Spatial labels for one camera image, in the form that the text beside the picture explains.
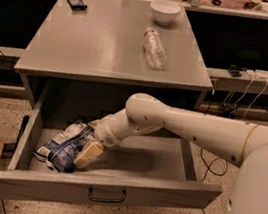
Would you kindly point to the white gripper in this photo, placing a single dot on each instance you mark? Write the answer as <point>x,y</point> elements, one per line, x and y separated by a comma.
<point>107,132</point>

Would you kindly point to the blue chip bag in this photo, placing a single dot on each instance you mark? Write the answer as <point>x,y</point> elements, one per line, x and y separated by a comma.
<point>59,153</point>

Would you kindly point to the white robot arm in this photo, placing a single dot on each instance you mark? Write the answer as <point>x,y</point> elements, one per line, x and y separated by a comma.
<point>240,143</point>

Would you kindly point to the open grey top drawer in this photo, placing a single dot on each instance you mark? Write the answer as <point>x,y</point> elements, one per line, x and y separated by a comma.
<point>154,170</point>

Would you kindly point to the grey counter cabinet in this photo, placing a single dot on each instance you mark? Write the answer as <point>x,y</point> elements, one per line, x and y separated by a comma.
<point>105,43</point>

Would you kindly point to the clear plastic water bottle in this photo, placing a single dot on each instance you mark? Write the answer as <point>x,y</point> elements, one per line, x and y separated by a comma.
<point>154,50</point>

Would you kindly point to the white bowl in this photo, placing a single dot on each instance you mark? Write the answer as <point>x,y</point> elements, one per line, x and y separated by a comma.
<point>164,12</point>

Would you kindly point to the black remote on ledge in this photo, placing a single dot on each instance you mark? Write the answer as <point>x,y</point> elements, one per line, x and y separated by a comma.
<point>234,71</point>

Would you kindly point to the white power strip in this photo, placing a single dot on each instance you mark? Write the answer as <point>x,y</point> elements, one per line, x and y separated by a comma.
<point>258,74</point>

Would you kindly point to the black drawer handle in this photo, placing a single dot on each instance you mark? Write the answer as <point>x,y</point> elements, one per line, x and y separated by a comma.
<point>102,195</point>

